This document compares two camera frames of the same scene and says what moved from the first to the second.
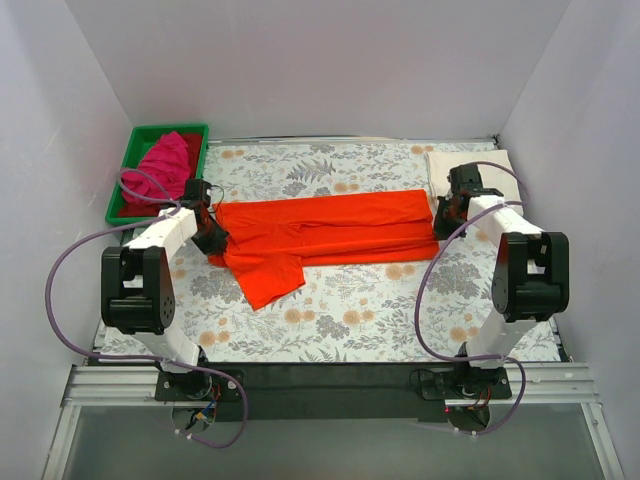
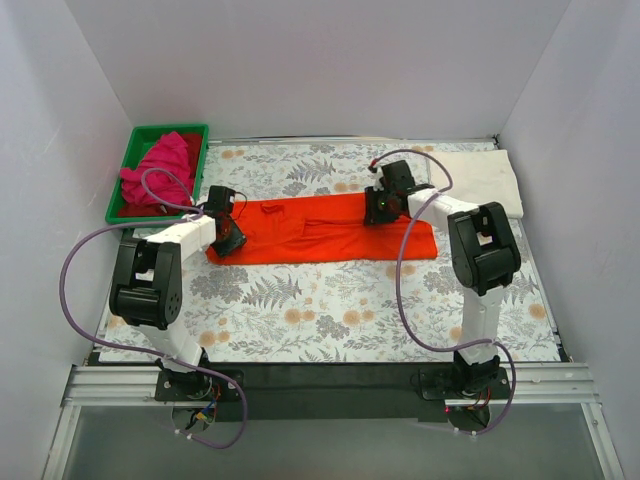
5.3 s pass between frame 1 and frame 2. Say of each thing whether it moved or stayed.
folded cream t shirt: stayed
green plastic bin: stayed
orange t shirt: moved
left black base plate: stayed
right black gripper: moved
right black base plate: stayed
